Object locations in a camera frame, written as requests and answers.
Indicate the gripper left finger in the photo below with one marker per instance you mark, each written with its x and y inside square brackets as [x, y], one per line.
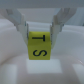
[19, 24]

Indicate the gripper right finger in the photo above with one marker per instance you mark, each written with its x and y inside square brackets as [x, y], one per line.
[59, 23]

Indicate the yellow block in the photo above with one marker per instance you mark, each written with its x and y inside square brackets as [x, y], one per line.
[39, 45]

